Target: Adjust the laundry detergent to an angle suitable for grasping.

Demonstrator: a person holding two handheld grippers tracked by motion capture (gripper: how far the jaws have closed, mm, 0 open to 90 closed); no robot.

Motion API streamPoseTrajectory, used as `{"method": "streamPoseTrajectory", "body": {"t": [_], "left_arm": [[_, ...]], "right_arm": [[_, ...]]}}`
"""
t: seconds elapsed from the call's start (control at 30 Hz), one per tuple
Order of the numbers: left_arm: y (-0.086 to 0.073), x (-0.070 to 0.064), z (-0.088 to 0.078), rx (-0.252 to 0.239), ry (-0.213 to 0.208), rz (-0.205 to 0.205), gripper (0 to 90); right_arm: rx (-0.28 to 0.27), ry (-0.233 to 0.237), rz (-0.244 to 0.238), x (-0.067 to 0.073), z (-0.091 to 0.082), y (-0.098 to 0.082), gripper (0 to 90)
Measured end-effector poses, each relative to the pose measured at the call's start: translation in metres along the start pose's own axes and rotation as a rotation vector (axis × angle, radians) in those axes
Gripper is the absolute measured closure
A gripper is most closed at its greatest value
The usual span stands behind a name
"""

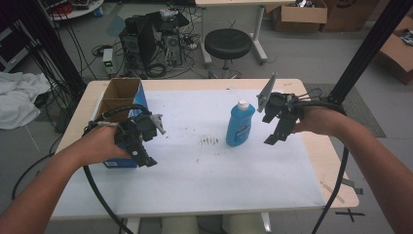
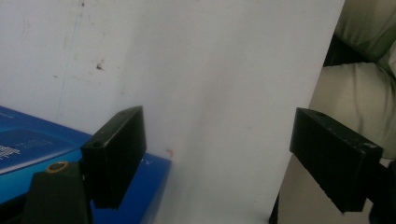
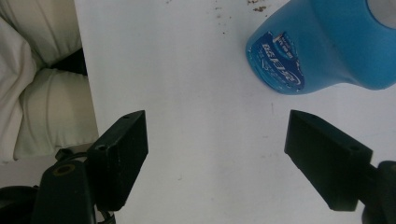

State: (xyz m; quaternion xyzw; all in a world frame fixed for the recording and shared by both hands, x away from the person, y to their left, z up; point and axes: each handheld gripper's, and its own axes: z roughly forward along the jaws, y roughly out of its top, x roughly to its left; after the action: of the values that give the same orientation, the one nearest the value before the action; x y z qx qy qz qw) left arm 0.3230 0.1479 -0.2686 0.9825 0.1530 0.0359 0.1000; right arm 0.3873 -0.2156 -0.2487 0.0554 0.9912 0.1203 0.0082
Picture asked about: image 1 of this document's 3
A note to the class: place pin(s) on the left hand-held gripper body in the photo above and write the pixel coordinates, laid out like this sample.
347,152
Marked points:
144,125

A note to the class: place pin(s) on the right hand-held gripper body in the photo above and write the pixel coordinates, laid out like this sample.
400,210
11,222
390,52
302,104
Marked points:
281,105

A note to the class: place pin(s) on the blue bottle with white cap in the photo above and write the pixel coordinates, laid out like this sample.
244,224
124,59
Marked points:
240,125

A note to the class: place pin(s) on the blue cardboard box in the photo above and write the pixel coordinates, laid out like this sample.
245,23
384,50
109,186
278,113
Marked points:
120,94

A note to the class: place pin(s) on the person's right hand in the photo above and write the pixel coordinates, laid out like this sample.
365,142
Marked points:
310,120

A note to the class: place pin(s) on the person's left hand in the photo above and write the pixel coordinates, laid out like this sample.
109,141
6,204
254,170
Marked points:
104,144

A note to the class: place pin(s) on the light wooden table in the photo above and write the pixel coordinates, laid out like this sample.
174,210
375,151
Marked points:
318,152

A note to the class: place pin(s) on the white table mat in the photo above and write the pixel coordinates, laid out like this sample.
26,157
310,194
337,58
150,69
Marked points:
211,175

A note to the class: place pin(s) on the white background table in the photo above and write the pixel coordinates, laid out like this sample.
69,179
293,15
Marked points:
256,35

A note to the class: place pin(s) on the small white power supply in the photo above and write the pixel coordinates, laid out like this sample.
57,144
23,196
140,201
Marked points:
108,60

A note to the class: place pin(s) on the thin wooden stick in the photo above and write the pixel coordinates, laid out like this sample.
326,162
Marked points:
331,191

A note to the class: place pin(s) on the grey floor mat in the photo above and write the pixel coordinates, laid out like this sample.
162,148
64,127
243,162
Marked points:
363,117

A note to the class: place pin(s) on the grey computer tower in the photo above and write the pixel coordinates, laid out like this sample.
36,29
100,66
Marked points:
172,48

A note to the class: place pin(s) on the black round stool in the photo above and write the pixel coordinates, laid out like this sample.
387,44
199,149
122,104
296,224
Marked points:
228,43

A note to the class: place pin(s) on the black computer tower with monitor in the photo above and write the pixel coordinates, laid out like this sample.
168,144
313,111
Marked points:
142,39

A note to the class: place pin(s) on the grey tape strip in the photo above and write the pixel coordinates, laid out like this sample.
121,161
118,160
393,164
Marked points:
352,186

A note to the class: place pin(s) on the open brown cardboard box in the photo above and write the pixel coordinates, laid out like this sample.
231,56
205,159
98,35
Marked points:
302,16

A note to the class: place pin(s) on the white power strip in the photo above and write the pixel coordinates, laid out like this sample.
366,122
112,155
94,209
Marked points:
191,44

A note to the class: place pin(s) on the black tape cross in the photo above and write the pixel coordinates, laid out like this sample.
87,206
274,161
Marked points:
350,214

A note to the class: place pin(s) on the tall brown cardboard box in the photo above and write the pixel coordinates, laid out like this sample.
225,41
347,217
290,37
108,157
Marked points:
347,14

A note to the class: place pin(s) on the brown cardboard box with flap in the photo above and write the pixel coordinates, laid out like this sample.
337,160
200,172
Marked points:
397,53

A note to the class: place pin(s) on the white cloth heap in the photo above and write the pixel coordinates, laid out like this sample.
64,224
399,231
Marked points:
19,97

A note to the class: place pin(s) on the round white table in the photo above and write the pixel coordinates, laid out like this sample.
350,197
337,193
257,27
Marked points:
78,9

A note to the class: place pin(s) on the black metal frame post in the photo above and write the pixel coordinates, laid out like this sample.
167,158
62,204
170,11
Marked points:
370,48

